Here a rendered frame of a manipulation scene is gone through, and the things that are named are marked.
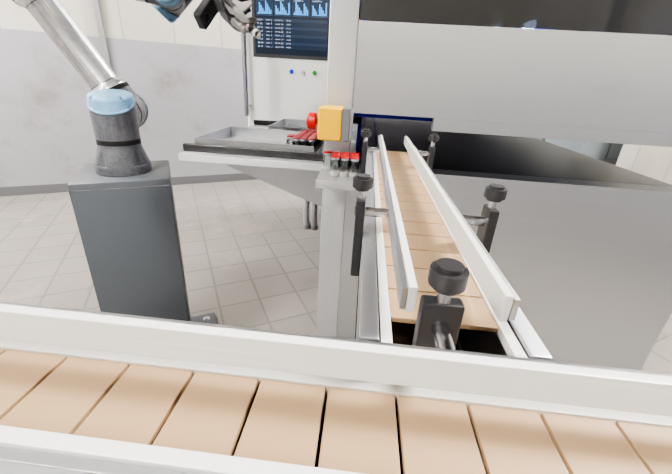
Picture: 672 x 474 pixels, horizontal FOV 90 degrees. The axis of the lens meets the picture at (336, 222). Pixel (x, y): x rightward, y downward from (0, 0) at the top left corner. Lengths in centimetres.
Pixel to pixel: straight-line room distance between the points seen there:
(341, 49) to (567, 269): 83
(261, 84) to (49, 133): 234
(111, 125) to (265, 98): 97
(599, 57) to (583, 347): 81
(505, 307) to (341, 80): 70
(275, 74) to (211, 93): 184
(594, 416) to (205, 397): 21
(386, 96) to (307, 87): 107
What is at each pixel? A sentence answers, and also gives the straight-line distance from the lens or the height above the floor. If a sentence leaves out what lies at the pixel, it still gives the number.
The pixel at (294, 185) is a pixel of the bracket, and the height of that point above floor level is 79.
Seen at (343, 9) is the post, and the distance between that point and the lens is 87.
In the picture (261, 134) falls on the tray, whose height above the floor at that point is 90.
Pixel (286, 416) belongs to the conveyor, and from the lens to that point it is 20.
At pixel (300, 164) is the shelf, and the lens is 91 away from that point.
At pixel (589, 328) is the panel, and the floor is 46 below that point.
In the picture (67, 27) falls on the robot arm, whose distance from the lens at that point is 135.
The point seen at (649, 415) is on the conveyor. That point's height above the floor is 93.
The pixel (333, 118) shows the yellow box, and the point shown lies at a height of 101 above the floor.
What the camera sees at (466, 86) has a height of 109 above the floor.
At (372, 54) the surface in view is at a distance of 86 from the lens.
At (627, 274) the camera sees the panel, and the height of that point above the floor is 64.
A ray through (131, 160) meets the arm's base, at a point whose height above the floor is 83.
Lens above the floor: 109
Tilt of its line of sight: 23 degrees down
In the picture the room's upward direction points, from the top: 3 degrees clockwise
